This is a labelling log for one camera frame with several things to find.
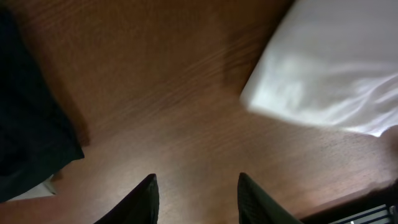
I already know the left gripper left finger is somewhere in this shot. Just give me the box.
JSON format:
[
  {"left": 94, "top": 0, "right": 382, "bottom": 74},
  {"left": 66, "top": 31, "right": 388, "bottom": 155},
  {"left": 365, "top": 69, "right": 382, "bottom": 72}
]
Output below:
[{"left": 95, "top": 174, "right": 159, "bottom": 224}]

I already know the folded black garment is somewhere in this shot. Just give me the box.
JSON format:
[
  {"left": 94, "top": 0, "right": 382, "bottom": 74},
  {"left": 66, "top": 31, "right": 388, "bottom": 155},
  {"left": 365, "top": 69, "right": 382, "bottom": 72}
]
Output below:
[{"left": 1, "top": 7, "right": 85, "bottom": 202}]

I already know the white robot print t-shirt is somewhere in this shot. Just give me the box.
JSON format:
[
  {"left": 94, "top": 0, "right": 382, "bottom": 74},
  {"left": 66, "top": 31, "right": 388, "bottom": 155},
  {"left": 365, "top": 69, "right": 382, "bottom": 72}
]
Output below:
[{"left": 241, "top": 0, "right": 397, "bottom": 137}]

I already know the folded beige garment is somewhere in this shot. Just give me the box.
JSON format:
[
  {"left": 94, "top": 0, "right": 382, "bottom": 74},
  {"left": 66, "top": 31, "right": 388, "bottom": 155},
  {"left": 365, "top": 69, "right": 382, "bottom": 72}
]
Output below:
[{"left": 10, "top": 179, "right": 57, "bottom": 201}]

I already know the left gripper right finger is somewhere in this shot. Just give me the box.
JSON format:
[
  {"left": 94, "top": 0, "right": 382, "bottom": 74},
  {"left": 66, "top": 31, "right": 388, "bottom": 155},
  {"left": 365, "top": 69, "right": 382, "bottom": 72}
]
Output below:
[{"left": 237, "top": 172, "right": 302, "bottom": 224}]

